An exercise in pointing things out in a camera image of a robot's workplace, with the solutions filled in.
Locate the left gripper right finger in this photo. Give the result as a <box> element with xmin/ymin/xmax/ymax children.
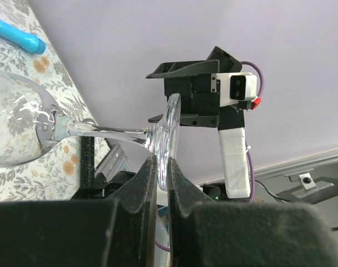
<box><xmin>167</xmin><ymin>159</ymin><xmax>338</xmax><ymax>266</ymax></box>

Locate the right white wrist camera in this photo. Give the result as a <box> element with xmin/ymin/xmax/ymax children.
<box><xmin>211</xmin><ymin>72</ymin><xmax>258</xmax><ymax>107</ymax></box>

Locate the clear wine glass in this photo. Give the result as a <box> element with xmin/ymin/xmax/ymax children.
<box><xmin>0</xmin><ymin>71</ymin><xmax>181</xmax><ymax>191</ymax></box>

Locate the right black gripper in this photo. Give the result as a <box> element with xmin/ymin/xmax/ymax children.
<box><xmin>146</xmin><ymin>46</ymin><xmax>245</xmax><ymax>130</ymax></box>

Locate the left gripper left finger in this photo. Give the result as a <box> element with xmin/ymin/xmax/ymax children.
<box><xmin>0</xmin><ymin>156</ymin><xmax>157</xmax><ymax>266</ymax></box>

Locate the floral tablecloth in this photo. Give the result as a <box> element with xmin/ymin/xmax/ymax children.
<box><xmin>0</xmin><ymin>1</ymin><xmax>91</xmax><ymax>202</ymax></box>

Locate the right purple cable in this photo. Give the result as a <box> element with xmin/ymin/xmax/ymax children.
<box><xmin>155</xmin><ymin>60</ymin><xmax>266</xmax><ymax>253</ymax></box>

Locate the blue cylinder toy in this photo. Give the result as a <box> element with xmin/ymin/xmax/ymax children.
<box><xmin>0</xmin><ymin>19</ymin><xmax>46</xmax><ymax>55</ymax></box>

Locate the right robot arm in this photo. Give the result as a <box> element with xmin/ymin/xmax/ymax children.
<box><xmin>146</xmin><ymin>46</ymin><xmax>260</xmax><ymax>199</ymax></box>

